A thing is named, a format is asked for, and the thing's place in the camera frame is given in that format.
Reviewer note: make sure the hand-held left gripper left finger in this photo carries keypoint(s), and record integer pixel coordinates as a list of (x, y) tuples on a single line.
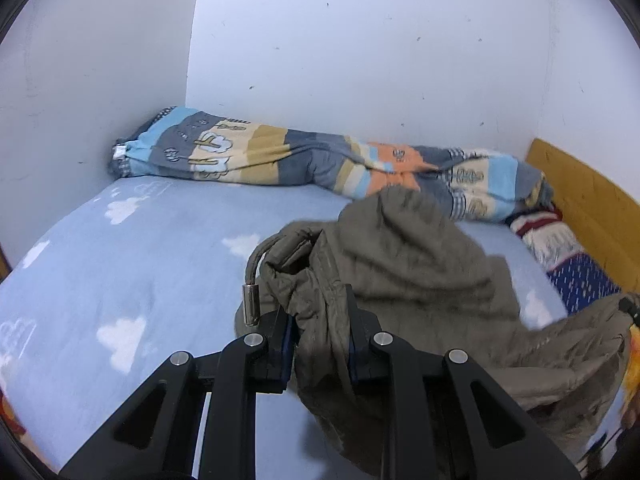
[(286, 350)]

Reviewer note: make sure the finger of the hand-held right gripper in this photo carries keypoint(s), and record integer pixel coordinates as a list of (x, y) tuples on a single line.
[(631, 309)]

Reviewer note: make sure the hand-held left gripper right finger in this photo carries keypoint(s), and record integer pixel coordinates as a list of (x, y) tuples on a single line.
[(356, 360)]

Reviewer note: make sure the olive hooded puffer jacket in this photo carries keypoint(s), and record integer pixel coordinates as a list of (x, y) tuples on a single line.
[(415, 280)]

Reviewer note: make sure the red and blue printed pillow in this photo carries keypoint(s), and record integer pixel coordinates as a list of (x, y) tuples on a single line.
[(565, 255)]

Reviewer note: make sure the wooden headboard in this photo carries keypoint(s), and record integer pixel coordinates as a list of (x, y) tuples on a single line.
[(585, 195)]

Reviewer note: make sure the light blue cloud bed sheet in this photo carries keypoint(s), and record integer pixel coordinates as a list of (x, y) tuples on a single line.
[(150, 270)]

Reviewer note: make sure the striped printed fleece blanket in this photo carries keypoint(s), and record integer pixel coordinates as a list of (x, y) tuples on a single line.
[(310, 160)]

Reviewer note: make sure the orange printed cloth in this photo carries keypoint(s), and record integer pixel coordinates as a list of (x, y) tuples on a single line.
[(11, 420)]

